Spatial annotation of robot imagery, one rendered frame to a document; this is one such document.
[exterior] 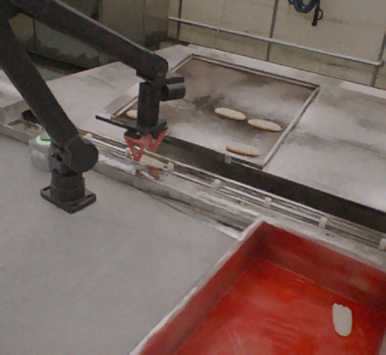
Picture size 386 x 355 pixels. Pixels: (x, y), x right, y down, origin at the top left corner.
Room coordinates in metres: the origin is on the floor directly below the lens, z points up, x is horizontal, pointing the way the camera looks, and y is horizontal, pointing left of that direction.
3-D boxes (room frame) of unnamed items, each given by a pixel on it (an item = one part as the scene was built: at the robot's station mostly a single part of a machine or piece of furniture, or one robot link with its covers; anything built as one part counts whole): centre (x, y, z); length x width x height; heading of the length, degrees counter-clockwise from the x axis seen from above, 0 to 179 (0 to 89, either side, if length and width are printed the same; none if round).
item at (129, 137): (1.08, 0.16, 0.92); 0.07 x 0.07 x 0.09; 64
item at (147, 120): (1.11, 0.15, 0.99); 0.10 x 0.07 x 0.07; 154
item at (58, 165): (0.97, 0.30, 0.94); 0.09 x 0.05 x 0.10; 133
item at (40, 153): (1.10, 0.41, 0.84); 0.08 x 0.08 x 0.11; 64
